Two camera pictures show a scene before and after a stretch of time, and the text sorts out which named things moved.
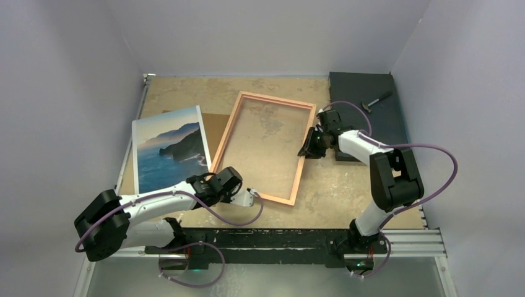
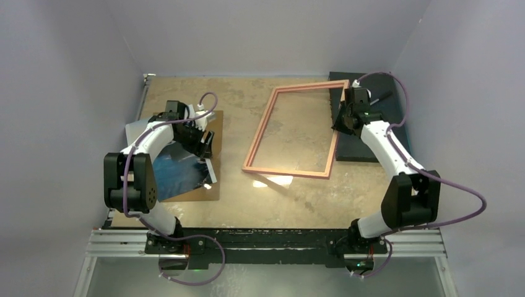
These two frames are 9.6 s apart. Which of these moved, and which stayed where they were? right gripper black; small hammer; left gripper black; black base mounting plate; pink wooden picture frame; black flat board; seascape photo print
Moved: right gripper black; seascape photo print; pink wooden picture frame; left gripper black
Stayed: black flat board; black base mounting plate; small hammer
